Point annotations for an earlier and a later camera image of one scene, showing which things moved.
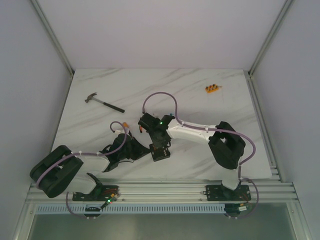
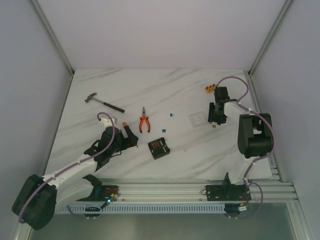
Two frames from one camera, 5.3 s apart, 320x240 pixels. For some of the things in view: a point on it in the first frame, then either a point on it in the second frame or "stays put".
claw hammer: x=90 y=97 stays put
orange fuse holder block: x=211 y=88 stays put
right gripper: x=164 y=142 -> x=220 y=120
